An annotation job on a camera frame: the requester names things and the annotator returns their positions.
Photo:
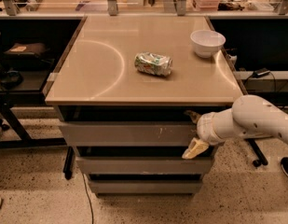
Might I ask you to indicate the white bowl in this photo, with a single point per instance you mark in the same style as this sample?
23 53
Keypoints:
206 43

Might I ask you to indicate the crushed green soda can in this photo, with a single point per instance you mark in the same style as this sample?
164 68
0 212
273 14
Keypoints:
153 64

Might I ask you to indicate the black shoe at right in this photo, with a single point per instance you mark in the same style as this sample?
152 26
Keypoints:
284 165

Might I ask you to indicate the grey bottom drawer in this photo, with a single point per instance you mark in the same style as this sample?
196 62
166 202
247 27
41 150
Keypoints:
144 187

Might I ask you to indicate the black bag under desk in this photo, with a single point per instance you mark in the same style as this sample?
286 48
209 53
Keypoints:
26 57

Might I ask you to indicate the black power adapter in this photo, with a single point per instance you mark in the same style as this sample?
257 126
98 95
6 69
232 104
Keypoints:
260 72

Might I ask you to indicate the black headphones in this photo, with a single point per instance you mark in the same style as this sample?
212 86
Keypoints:
9 79

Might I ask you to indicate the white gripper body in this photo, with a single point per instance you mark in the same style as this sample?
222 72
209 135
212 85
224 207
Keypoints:
206 127

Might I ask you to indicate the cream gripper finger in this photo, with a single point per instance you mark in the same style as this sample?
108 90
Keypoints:
193 115
195 148

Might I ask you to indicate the grey drawer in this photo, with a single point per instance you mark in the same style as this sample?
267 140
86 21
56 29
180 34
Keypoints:
144 187
127 134
143 166

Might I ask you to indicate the beige top drawer cabinet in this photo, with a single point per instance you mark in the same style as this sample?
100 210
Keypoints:
125 95

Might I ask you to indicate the grey top drawer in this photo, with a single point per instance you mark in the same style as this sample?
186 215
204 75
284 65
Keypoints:
127 134

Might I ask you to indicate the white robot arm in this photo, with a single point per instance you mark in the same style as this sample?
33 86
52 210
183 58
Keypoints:
250 116

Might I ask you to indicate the grey middle drawer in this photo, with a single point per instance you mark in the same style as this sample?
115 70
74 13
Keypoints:
143 166

